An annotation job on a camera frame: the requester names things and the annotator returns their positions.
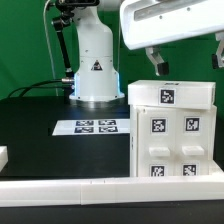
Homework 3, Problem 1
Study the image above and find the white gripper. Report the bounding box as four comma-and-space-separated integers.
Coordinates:
120, 0, 224, 76

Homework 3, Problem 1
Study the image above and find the white long cabinet top block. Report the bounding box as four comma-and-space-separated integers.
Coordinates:
128, 80, 216, 110

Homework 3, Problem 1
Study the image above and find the white cabinet door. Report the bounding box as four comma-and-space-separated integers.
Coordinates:
175, 110, 210, 176
137, 107, 176, 177

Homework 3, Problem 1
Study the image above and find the white cabinet body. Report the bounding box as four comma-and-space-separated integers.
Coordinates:
130, 105, 217, 177

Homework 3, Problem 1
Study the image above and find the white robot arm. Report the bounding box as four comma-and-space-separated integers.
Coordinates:
72, 0, 224, 102

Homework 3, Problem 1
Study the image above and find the white block at left edge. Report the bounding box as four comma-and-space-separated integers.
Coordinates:
0, 146, 8, 172

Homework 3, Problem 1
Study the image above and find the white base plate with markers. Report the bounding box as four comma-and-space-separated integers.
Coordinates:
52, 119, 130, 136

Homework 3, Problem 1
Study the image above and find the white L-shaped fence frame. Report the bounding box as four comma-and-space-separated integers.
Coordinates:
0, 159, 224, 207

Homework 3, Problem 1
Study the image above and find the black cable bundle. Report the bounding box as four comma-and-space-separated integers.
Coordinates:
7, 77, 75, 98

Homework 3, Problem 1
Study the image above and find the grey thin cable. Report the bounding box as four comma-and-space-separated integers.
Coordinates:
42, 0, 60, 97

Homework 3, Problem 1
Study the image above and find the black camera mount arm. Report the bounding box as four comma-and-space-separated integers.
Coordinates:
51, 0, 100, 78

